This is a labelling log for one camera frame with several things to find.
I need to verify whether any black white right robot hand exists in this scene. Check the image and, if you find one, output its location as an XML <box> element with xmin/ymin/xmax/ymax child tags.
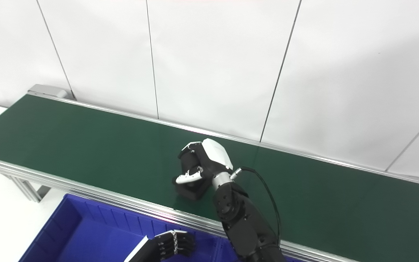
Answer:
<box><xmin>172</xmin><ymin>138</ymin><xmax>234</xmax><ymax>184</ymax></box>

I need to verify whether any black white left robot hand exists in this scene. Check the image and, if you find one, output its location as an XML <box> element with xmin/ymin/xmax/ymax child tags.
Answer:
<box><xmin>124</xmin><ymin>230</ymin><xmax>196</xmax><ymax>262</ymax></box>

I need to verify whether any black block part with cylinder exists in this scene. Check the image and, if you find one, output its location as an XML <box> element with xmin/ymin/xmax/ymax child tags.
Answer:
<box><xmin>175</xmin><ymin>160</ymin><xmax>213</xmax><ymax>201</ymax></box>

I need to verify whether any blue plastic bin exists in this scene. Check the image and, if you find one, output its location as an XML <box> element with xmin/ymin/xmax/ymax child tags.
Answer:
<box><xmin>19</xmin><ymin>194</ymin><xmax>221</xmax><ymax>262</ymax></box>
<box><xmin>215</xmin><ymin>237</ymin><xmax>304</xmax><ymax>262</ymax></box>

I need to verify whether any green conveyor belt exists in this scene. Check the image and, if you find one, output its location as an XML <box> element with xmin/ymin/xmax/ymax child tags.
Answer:
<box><xmin>0</xmin><ymin>95</ymin><xmax>419</xmax><ymax>262</ymax></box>
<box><xmin>0</xmin><ymin>84</ymin><xmax>419</xmax><ymax>262</ymax></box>

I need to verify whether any aluminium conveyor leg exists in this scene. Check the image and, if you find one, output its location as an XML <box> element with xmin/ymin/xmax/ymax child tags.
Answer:
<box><xmin>0</xmin><ymin>174</ymin><xmax>52</xmax><ymax>203</ymax></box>

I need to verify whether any grey conveyor end cap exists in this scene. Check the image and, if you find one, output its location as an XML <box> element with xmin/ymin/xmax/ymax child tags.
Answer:
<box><xmin>28</xmin><ymin>84</ymin><xmax>72</xmax><ymax>99</ymax></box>

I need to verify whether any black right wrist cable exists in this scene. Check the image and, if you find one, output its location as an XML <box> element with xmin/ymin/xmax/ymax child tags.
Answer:
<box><xmin>230</xmin><ymin>166</ymin><xmax>282</xmax><ymax>245</ymax></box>

